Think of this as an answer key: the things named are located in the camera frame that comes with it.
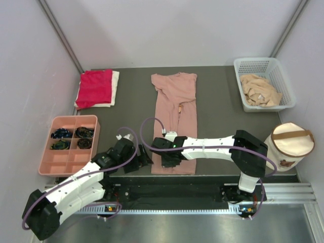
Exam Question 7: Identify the dark blue rolled sock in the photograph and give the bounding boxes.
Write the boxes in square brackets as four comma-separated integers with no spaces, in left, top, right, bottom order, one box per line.
[51,128,73,139]

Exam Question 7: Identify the aluminium rail frame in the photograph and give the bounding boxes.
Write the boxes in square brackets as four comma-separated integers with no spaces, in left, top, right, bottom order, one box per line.
[49,183,323,242]

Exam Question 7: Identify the dark green rolled sock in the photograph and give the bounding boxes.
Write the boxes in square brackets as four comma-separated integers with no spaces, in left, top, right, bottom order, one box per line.
[50,139,70,150]

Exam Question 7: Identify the cream round fabric bag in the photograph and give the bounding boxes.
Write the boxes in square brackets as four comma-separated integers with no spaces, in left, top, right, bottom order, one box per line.
[264,122,315,172]

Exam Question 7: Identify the white perforated plastic basket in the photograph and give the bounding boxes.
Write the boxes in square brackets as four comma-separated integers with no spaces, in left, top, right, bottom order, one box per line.
[233,57,296,112]

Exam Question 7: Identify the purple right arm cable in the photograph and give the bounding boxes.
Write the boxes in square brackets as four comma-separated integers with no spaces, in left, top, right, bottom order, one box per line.
[140,117,277,220]

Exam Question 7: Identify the pink printed t shirt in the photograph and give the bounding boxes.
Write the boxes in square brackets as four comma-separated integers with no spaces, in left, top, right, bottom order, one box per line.
[151,72,197,175]

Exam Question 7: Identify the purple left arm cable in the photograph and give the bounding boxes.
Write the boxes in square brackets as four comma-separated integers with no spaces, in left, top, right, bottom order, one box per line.
[21,126,139,230]

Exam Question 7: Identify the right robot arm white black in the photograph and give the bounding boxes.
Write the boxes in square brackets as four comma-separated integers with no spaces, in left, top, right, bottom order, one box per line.
[150,130,268,200]

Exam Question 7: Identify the pink compartment tray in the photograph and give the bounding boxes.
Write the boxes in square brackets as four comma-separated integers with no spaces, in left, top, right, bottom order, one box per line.
[38,115,100,177]

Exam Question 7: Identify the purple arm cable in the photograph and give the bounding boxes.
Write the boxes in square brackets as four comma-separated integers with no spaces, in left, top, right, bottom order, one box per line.
[21,126,139,230]
[140,117,277,220]

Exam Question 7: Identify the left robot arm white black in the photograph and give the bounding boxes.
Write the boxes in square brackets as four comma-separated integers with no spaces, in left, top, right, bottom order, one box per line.
[22,134,152,240]

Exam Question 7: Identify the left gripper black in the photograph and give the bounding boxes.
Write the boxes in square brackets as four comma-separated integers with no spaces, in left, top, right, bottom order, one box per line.
[119,143,152,173]

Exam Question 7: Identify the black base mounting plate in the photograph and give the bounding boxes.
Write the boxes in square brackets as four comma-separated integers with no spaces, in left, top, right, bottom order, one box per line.
[103,176,267,211]

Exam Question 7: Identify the beige crumpled t shirt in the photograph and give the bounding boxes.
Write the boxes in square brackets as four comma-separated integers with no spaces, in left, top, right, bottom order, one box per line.
[239,74,282,107]

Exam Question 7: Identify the folded red t shirt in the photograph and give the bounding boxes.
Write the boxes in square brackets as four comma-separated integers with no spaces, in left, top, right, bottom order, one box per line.
[76,69,113,109]

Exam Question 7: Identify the black brown rolled sock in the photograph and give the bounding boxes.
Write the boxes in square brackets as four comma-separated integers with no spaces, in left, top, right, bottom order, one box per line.
[74,127,95,139]

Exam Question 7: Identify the dark brown rolled sock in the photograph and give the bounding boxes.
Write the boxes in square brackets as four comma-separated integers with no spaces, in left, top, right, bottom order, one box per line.
[77,138,92,149]

